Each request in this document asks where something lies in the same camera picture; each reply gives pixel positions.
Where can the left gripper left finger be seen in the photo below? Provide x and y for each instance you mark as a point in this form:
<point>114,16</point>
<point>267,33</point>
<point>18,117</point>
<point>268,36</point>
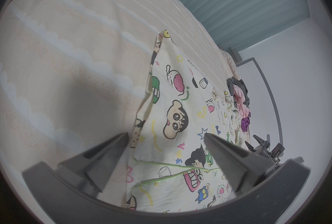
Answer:
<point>103,160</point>

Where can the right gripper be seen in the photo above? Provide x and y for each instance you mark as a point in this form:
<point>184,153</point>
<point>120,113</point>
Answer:
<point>264,150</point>

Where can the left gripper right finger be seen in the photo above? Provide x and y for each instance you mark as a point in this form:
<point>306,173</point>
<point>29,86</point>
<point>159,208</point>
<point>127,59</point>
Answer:
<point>233,163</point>

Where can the white printed pyjama top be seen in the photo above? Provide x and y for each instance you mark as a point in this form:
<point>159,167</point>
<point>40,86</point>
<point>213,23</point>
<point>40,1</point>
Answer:
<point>176,88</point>

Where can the bed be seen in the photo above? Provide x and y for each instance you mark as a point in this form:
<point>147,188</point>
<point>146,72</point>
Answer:
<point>77,49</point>

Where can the purple garment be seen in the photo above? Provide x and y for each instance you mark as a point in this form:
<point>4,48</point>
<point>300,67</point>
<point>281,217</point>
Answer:
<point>246,124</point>

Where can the black garment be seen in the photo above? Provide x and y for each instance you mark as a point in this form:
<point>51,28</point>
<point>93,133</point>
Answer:
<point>246,95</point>

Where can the pink garment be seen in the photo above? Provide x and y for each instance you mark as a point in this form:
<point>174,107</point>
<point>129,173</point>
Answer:
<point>240,95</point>

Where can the dark grey garment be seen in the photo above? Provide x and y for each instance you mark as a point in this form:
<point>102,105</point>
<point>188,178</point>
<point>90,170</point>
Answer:
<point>230,82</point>

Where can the cream pillow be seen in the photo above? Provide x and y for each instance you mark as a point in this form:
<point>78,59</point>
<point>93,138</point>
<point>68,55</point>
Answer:
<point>229,60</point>

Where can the grey bedside table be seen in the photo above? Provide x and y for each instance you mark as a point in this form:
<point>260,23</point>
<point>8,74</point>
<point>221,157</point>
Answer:
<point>234,54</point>

